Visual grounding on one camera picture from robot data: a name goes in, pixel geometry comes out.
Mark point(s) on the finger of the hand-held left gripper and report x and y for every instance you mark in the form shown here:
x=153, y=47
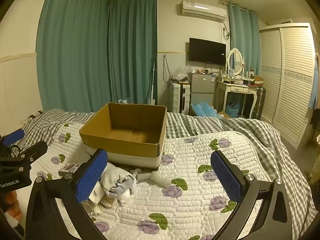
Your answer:
x=33, y=151
x=15, y=135

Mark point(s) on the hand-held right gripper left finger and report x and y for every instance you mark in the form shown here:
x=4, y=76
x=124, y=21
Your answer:
x=91, y=177

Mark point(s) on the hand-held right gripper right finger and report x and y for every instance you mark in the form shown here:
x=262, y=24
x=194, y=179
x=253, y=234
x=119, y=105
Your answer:
x=226, y=177

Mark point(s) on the white cloth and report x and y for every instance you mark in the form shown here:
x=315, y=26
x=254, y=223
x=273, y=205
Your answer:
x=98, y=198

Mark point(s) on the small printed tissue packet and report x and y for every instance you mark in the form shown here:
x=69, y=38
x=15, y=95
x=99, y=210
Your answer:
x=70, y=168

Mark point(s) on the white sock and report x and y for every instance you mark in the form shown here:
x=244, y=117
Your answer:
x=116, y=176

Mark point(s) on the grey blue sock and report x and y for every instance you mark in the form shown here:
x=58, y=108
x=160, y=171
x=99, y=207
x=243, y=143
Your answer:
x=122, y=186

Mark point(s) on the white knotted soft toy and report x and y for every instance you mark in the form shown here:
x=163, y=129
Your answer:
x=137, y=173

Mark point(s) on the cardboard box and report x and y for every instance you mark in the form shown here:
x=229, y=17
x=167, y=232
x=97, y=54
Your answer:
x=130, y=120

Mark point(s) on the person's left hand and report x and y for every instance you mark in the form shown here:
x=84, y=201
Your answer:
x=13, y=202

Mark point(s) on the brown patterned throw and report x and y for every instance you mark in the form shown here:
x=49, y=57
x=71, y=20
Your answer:
x=33, y=117

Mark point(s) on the floral quilted bed mat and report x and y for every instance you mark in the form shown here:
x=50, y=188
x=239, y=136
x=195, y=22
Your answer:
x=187, y=155

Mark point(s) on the grey checked blanket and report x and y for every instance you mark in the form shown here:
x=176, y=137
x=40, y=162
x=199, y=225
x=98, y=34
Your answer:
x=250, y=135

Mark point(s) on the small brown carton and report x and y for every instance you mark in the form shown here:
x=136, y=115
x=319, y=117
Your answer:
x=224, y=114

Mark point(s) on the blue plastic basket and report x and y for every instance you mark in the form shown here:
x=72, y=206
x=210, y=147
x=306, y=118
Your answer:
x=232, y=110

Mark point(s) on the blue plastic bag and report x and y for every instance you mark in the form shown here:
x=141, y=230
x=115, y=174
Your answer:
x=203, y=108

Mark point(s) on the clear water jug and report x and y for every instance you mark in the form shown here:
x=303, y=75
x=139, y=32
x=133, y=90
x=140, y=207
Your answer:
x=123, y=101

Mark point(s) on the silver suitcase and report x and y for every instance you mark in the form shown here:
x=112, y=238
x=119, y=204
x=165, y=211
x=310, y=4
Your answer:
x=258, y=100

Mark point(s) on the white dressing table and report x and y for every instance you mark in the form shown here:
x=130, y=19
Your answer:
x=236, y=88

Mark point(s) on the white suitcase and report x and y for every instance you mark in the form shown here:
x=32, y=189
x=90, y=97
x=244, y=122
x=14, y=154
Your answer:
x=178, y=97

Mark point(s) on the grey mini fridge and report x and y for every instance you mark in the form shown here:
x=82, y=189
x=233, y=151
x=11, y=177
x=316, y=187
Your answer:
x=202, y=87

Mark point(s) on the wide teal curtain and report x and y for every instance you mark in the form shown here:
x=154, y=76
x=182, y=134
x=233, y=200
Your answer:
x=72, y=55

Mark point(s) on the clear plastic bag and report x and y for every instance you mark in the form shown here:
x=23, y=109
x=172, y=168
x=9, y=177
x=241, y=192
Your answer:
x=182, y=71

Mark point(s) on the white louvred wardrobe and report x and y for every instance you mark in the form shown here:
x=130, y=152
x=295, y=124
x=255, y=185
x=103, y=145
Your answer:
x=287, y=80

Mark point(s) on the white mop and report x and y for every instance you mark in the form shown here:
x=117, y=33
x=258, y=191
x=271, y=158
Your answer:
x=153, y=80

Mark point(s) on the white oval vanity mirror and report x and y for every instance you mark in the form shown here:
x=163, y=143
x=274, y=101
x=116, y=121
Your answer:
x=235, y=60

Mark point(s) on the hanging clothes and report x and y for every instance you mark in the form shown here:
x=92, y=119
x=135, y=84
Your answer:
x=315, y=85

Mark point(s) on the narrow teal curtain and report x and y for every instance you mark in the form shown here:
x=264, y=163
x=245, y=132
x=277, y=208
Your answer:
x=246, y=35

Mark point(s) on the white air conditioner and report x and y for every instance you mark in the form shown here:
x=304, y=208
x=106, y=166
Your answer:
x=202, y=11

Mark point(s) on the black wall television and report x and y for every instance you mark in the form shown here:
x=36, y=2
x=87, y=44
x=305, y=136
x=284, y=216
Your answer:
x=207, y=51

